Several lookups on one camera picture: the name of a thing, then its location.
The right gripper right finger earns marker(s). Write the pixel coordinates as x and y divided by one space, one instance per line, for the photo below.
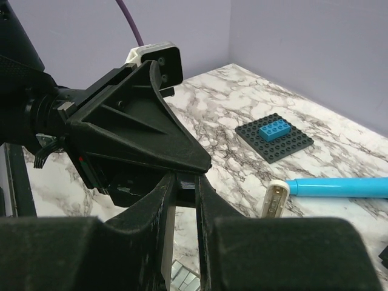
241 253

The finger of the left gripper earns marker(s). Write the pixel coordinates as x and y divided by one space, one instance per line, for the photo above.
128 188

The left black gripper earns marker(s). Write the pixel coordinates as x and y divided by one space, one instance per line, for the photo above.
119 121

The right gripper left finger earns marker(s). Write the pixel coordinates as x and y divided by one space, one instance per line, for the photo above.
131 251

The white stapler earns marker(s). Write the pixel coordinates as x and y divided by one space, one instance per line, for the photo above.
277 194

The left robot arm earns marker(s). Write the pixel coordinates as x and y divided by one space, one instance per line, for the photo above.
18 51

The dark grey lego baseplate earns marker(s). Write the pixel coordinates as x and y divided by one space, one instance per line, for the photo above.
277 149

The blue marker pen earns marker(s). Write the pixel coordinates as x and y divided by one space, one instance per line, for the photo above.
339 187

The blue lego brick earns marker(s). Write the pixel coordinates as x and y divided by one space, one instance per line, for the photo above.
274 130

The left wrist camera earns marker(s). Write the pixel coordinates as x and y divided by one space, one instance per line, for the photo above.
168 57

